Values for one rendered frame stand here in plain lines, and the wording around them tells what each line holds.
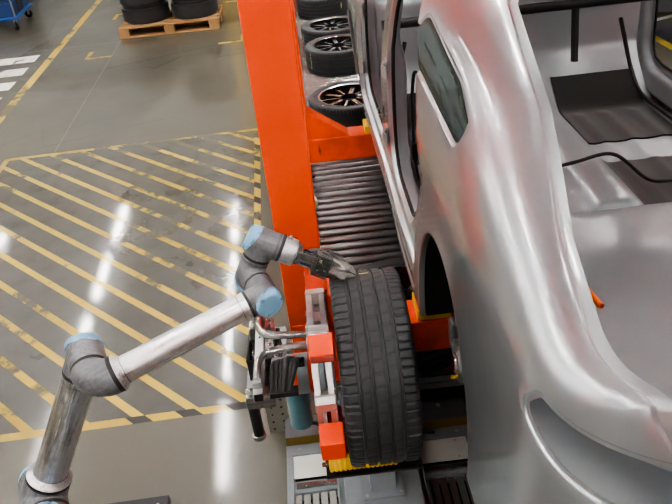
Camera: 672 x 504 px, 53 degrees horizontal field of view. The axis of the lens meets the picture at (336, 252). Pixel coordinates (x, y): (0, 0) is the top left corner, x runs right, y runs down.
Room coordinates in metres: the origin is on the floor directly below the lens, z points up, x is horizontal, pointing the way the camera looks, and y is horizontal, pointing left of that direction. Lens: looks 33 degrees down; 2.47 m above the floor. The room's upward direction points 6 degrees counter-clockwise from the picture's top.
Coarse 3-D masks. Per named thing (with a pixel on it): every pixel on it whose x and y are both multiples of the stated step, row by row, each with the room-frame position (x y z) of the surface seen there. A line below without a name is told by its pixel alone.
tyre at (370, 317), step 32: (352, 288) 1.75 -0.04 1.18; (384, 288) 1.74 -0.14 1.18; (352, 320) 1.63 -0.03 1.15; (384, 320) 1.61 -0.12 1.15; (352, 352) 1.54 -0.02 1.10; (384, 352) 1.54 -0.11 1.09; (352, 384) 1.48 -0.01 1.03; (384, 384) 1.47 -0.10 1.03; (416, 384) 1.47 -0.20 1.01; (352, 416) 1.43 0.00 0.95; (384, 416) 1.43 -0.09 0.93; (416, 416) 1.43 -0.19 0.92; (352, 448) 1.43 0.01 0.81; (384, 448) 1.42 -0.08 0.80; (416, 448) 1.43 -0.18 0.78
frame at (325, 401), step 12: (312, 300) 1.82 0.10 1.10; (324, 300) 1.82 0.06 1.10; (312, 312) 1.75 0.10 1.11; (324, 312) 1.72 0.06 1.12; (312, 324) 1.67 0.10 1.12; (324, 324) 1.66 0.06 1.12; (312, 372) 1.55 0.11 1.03; (324, 396) 1.49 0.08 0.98; (336, 396) 1.85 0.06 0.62; (324, 408) 1.48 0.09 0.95; (336, 408) 1.48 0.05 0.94; (324, 420) 1.51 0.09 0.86; (336, 420) 1.48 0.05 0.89
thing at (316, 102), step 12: (336, 84) 5.58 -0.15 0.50; (348, 84) 5.56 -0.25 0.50; (312, 96) 5.35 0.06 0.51; (324, 96) 5.42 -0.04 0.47; (336, 96) 5.36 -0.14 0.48; (348, 96) 5.39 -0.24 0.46; (360, 96) 5.31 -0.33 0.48; (312, 108) 5.19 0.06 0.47; (324, 108) 5.07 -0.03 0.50; (336, 108) 5.04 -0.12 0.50; (348, 108) 5.01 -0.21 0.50; (360, 108) 5.00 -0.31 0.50; (336, 120) 5.02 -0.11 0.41; (348, 120) 5.00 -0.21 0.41; (360, 120) 5.00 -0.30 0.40
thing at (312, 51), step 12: (324, 36) 7.05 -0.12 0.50; (336, 36) 7.01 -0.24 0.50; (348, 36) 6.97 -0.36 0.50; (312, 48) 6.68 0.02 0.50; (324, 48) 6.71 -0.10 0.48; (336, 48) 6.69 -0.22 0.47; (348, 48) 6.64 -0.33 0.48; (312, 60) 6.58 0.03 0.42; (324, 60) 6.48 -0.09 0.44; (336, 60) 6.44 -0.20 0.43; (348, 60) 6.45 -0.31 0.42; (312, 72) 6.60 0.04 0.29; (324, 72) 6.48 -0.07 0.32; (336, 72) 6.44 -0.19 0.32; (348, 72) 6.45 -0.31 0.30
